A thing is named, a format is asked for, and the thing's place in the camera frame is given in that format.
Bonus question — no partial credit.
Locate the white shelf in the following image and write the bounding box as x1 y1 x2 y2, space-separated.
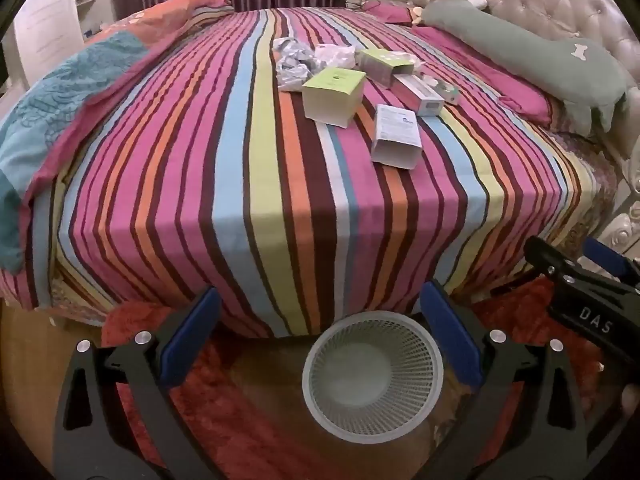
72 0 108 41

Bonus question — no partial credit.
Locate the teal and orange quilt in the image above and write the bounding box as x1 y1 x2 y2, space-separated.
0 0 236 273

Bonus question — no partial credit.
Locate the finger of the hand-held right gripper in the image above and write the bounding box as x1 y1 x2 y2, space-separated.
524 235 640 302
582 237 640 286

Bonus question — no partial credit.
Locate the long green pillow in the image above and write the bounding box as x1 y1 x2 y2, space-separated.
422 0 631 138

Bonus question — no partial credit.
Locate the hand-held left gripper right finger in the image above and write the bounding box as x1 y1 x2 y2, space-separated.
419 280 601 480

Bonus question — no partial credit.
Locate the striped bed sheet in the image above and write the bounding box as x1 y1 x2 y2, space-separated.
25 5 601 341

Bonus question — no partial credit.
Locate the green cardboard box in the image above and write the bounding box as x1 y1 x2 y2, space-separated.
301 67 368 128

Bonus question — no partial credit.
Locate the green and white box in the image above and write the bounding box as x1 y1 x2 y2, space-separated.
356 49 418 88

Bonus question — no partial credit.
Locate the white mesh wastebasket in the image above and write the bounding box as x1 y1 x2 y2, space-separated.
301 310 445 445

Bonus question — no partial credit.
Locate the slim white box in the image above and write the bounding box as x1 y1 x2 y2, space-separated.
392 74 445 117

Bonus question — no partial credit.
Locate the pink and white paper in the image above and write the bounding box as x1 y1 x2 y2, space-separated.
314 44 357 70

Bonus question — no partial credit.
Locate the white box with blue print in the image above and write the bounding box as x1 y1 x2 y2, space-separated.
370 104 423 170

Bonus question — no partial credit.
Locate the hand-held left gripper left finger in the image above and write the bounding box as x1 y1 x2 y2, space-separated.
52 286 226 480

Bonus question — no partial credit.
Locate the small teal and white box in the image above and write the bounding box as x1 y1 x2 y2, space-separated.
422 72 462 106

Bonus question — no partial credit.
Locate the magenta pillow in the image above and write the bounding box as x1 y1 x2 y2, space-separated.
362 0 426 25

